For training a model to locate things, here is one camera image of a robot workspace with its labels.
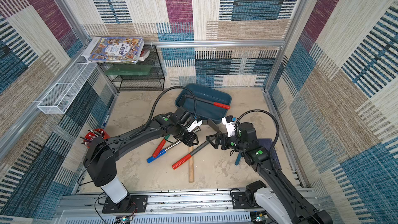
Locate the teal plastic storage box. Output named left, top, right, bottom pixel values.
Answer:
left=175, top=84, right=232, bottom=124

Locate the grey hoe red grip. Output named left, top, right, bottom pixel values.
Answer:
left=183, top=94, right=231, bottom=110
left=172, top=141, right=209, bottom=170

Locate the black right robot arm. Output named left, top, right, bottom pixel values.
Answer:
left=206, top=122, right=333, bottom=224

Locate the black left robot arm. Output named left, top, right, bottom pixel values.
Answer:
left=84, top=107, right=203, bottom=204

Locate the dark blue notebook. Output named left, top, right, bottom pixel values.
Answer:
left=259, top=138, right=282, bottom=169

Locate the green board on shelf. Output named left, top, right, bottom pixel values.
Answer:
left=105, top=65, right=152, bottom=76

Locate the red pen cup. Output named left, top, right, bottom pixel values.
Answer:
left=80, top=128, right=110, bottom=148

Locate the colourful picture book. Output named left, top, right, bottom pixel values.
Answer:
left=83, top=37, right=151, bottom=64

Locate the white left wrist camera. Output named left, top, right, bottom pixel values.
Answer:
left=187, top=120, right=203, bottom=132

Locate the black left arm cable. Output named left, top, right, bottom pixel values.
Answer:
left=144, top=85, right=198, bottom=128

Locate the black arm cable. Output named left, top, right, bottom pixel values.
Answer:
left=234, top=109, right=280, bottom=156
left=144, top=85, right=198, bottom=128

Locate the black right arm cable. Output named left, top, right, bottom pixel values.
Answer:
left=234, top=109, right=280, bottom=156

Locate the chrome blue handled hoe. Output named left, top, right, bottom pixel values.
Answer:
left=147, top=120, right=219, bottom=163

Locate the green red handled hoe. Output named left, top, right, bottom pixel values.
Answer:
left=152, top=135, right=170, bottom=158

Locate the black wire shelf rack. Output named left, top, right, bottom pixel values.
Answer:
left=99, top=45, right=165, bottom=92

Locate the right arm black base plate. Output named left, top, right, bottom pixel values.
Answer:
left=230, top=188, right=258, bottom=209

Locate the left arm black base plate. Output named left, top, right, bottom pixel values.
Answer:
left=102, top=195, right=148, bottom=214

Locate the white wire mesh basket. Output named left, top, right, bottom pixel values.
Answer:
left=37, top=62, right=96, bottom=115

